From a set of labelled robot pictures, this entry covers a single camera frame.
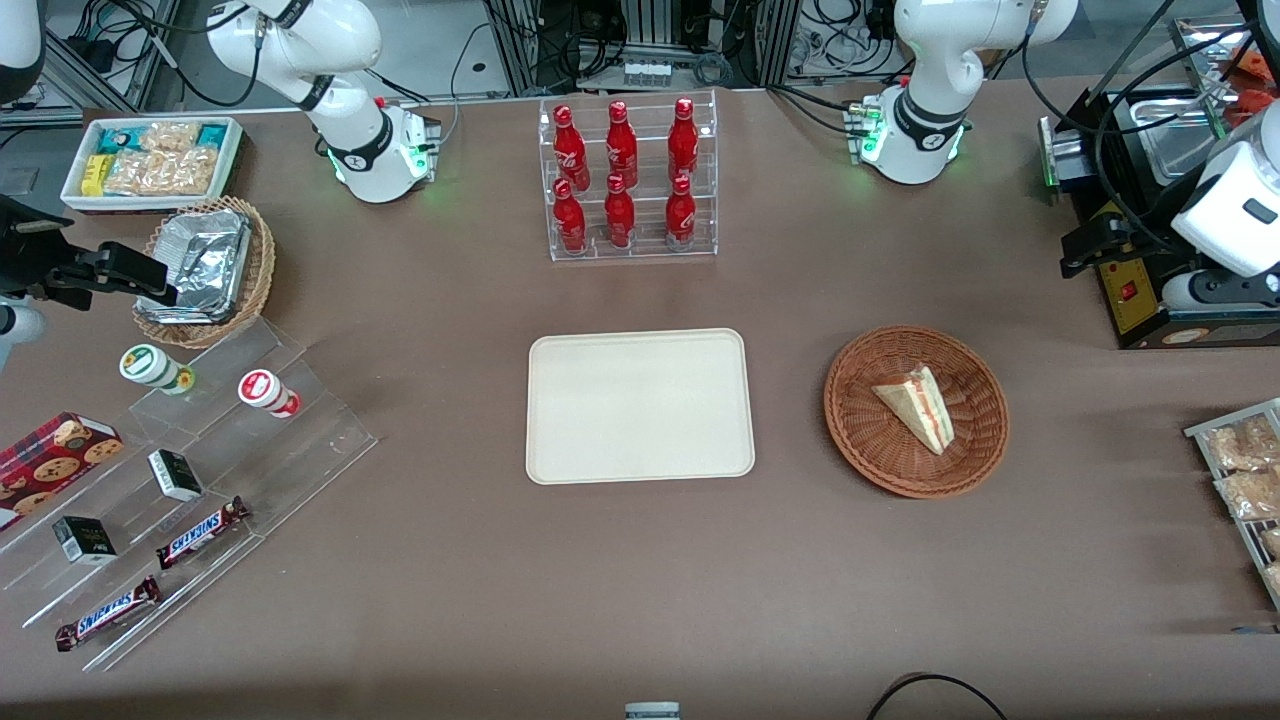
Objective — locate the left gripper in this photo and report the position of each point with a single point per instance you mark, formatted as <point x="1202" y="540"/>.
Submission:
<point x="1127" y="228"/>

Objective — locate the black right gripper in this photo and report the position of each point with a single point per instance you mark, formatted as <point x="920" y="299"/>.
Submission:
<point x="35" y="258"/>

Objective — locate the triangular sandwich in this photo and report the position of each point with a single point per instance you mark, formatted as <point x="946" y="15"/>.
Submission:
<point x="918" y="408"/>

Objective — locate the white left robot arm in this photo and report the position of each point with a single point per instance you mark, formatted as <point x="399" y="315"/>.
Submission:
<point x="920" y="70"/>

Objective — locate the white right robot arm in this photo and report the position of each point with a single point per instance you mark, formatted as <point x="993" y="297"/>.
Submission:
<point x="340" y="100"/>

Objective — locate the light wicker basket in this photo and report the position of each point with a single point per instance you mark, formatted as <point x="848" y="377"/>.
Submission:
<point x="262" y="270"/>

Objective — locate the round brown wicker basket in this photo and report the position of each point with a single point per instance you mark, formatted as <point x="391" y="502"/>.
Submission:
<point x="880" y="440"/>

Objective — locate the beige plastic tray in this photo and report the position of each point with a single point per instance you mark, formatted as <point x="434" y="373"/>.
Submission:
<point x="640" y="405"/>

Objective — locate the black hot food warmer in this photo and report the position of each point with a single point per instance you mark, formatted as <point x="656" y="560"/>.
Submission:
<point x="1135" y="310"/>

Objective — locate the white rectangular snack bin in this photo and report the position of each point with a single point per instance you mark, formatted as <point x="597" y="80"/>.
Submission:
<point x="72" y="195"/>

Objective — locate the green capped drink bottle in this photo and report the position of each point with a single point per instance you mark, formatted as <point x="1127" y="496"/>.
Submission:
<point x="150" y="366"/>

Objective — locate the yellow snack pack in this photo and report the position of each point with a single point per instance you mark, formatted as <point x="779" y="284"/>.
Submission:
<point x="94" y="175"/>

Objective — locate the silver foil container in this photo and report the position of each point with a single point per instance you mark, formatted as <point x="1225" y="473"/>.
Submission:
<point x="205" y="260"/>

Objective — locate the steel warmer pan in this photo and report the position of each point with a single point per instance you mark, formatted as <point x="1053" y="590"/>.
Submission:
<point x="1170" y="140"/>

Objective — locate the large clear cracker bag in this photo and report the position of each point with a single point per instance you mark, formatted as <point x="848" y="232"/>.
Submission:
<point x="165" y="172"/>

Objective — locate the teal snack pack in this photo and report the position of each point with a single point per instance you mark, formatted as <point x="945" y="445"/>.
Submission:
<point x="213" y="135"/>
<point x="117" y="140"/>

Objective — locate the small clear cracker bag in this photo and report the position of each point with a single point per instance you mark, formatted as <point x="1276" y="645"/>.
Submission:
<point x="170" y="136"/>

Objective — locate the red plaid cookie box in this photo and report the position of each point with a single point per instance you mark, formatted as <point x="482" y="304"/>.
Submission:
<point x="55" y="460"/>

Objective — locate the red capped drink bottle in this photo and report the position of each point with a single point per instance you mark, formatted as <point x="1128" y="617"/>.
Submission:
<point x="265" y="391"/>

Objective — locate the small black box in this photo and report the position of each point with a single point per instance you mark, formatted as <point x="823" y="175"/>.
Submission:
<point x="175" y="475"/>
<point x="83" y="540"/>

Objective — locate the red sausage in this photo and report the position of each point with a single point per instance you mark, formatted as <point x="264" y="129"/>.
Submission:
<point x="1260" y="103"/>
<point x="1258" y="65"/>

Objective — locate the clear bag of pastries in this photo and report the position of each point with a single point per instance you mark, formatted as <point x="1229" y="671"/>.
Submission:
<point x="1250" y="495"/>
<point x="1240" y="445"/>
<point x="1272" y="542"/>
<point x="1274" y="578"/>

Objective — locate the clear acrylic stepped display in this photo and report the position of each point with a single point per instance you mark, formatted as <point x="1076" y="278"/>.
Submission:
<point x="300" y="440"/>

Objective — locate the snickers chocolate bar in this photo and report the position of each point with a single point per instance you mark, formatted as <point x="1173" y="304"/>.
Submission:
<point x="105" y="613"/>
<point x="200" y="533"/>

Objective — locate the red cola bottle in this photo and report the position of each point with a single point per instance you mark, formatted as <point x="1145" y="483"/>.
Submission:
<point x="621" y="145"/>
<point x="569" y="220"/>
<point x="683" y="140"/>
<point x="570" y="150"/>
<point x="680" y="215"/>
<point x="619" y="215"/>

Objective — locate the clear acrylic bottle rack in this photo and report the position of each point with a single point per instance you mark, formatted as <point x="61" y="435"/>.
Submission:
<point x="545" y="245"/>

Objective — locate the white power strip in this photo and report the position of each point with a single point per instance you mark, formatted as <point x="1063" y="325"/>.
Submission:
<point x="650" y="72"/>

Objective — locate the small white grey box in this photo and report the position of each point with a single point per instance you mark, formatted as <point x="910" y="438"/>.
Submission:
<point x="652" y="712"/>

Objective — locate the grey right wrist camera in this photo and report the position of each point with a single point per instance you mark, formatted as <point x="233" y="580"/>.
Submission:
<point x="18" y="330"/>

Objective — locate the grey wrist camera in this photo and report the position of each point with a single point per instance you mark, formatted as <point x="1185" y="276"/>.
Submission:
<point x="1215" y="290"/>
<point x="18" y="330"/>

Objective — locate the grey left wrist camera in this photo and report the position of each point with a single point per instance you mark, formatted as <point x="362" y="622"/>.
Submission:
<point x="1215" y="290"/>

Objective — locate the aluminium frame profile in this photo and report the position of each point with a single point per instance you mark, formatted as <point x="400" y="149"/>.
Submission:
<point x="110" y="55"/>

